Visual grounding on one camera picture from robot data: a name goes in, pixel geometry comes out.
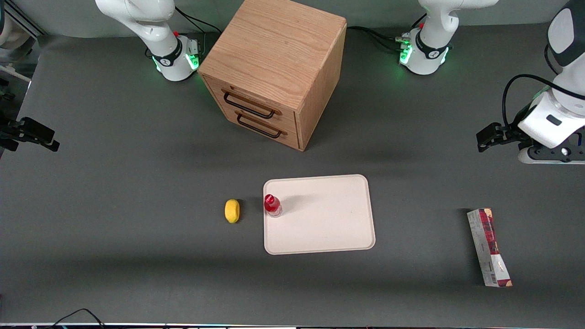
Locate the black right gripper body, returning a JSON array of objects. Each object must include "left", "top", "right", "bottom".
[{"left": 0, "top": 110, "right": 21, "bottom": 139}]

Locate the red cookie box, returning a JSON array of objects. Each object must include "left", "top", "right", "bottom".
[{"left": 467, "top": 208, "right": 513, "bottom": 288}]

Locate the beige plastic tray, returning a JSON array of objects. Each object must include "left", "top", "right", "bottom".
[{"left": 263, "top": 174, "right": 377, "bottom": 255}]

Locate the white rounded object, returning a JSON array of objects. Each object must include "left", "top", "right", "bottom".
[{"left": 0, "top": 27, "right": 38, "bottom": 84}]

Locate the yellow lemon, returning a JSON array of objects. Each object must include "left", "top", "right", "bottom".
[{"left": 224, "top": 198, "right": 241, "bottom": 224}]

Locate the small red-capped bottle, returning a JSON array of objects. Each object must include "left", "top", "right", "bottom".
[{"left": 264, "top": 194, "right": 283, "bottom": 218}]

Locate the wooden drawer cabinet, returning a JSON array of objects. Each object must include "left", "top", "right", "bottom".
[{"left": 197, "top": 0, "right": 347, "bottom": 152}]

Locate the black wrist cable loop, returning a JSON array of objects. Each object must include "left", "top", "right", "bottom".
[{"left": 501, "top": 74, "right": 585, "bottom": 129}]

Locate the aluminium frame rail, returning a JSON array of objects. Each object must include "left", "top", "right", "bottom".
[{"left": 0, "top": 2, "right": 47, "bottom": 38}]

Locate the black base cable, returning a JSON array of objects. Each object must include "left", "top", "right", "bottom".
[
  {"left": 365, "top": 30, "right": 405, "bottom": 53},
  {"left": 175, "top": 6, "right": 223, "bottom": 35},
  {"left": 346, "top": 25, "right": 405, "bottom": 42}
]

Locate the thin black table-edge cable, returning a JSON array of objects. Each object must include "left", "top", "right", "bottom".
[{"left": 53, "top": 308, "right": 106, "bottom": 329}]

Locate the black metal drawer handle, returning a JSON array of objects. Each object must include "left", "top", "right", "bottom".
[
  {"left": 236, "top": 114, "right": 282, "bottom": 139},
  {"left": 223, "top": 92, "right": 277, "bottom": 120}
]

